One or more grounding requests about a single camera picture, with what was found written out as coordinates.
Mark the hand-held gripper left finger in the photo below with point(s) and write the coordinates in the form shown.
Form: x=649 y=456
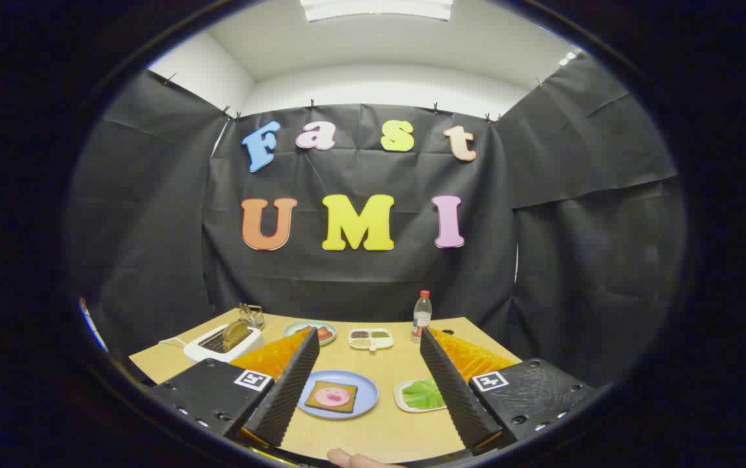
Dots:
x=288 y=396

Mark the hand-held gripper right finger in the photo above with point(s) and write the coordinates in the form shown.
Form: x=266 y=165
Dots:
x=454 y=396

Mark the green lettuce leaf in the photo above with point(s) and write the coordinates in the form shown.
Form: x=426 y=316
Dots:
x=421 y=394

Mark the toasted brown bread slice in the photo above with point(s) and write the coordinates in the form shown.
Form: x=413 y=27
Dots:
x=235 y=335

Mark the bread slice under ham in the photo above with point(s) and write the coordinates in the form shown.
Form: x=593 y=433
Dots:
x=314 y=402

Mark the pink ham slice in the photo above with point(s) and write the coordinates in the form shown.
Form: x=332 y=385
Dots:
x=332 y=396

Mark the small white dish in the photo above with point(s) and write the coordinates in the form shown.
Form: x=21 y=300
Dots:
x=399 y=396

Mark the pale green plate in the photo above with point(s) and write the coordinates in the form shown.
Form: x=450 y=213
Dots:
x=291 y=328

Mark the red tomato slice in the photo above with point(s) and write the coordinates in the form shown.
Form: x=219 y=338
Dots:
x=324 y=334

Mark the blue round plate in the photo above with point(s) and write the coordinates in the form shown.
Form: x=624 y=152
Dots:
x=367 y=390

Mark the clear plastic water bottle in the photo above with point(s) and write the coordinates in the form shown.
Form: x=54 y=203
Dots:
x=421 y=318

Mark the white divided seasoning dish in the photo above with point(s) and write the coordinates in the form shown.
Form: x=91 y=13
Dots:
x=382 y=343

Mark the white toaster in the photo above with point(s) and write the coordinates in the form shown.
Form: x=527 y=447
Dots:
x=207 y=351

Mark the black backdrop cloth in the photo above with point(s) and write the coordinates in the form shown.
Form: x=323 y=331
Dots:
x=359 y=279

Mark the white and blue board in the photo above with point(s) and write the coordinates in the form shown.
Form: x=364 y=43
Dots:
x=92 y=325

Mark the ceiling light panel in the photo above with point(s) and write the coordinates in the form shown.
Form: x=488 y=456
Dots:
x=376 y=8

